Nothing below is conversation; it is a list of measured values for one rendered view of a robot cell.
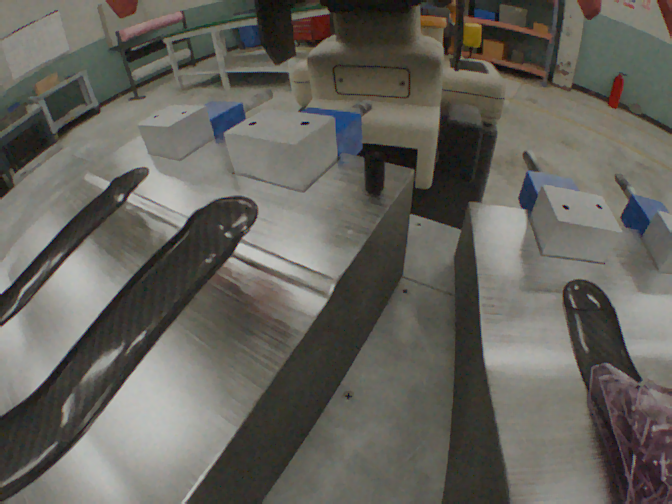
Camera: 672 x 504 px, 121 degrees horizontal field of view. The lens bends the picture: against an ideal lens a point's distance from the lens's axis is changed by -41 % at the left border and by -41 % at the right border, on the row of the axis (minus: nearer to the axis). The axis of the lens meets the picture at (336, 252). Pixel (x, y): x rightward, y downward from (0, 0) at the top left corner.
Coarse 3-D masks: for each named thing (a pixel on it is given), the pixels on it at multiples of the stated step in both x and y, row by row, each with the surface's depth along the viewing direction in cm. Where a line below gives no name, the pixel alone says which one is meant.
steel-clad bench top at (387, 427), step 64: (64, 192) 39; (0, 256) 29; (448, 256) 24; (384, 320) 20; (448, 320) 20; (384, 384) 17; (448, 384) 17; (320, 448) 15; (384, 448) 15; (448, 448) 14
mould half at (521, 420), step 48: (480, 240) 17; (528, 240) 17; (624, 240) 16; (480, 288) 15; (528, 288) 15; (624, 288) 14; (480, 336) 13; (528, 336) 13; (624, 336) 12; (480, 384) 12; (528, 384) 11; (576, 384) 10; (480, 432) 10; (528, 432) 8; (576, 432) 8; (480, 480) 9; (528, 480) 6; (576, 480) 6
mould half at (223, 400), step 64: (192, 192) 17; (256, 192) 16; (320, 192) 16; (384, 192) 15; (128, 256) 14; (256, 256) 13; (320, 256) 13; (384, 256) 16; (64, 320) 12; (192, 320) 11; (256, 320) 11; (320, 320) 11; (0, 384) 8; (128, 384) 9; (192, 384) 9; (256, 384) 9; (320, 384) 14; (128, 448) 8; (192, 448) 8; (256, 448) 10
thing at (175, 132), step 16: (256, 96) 27; (272, 96) 28; (160, 112) 21; (176, 112) 20; (192, 112) 19; (208, 112) 23; (224, 112) 22; (240, 112) 24; (144, 128) 20; (160, 128) 19; (176, 128) 19; (192, 128) 20; (208, 128) 21; (224, 128) 23; (160, 144) 20; (176, 144) 19; (192, 144) 20
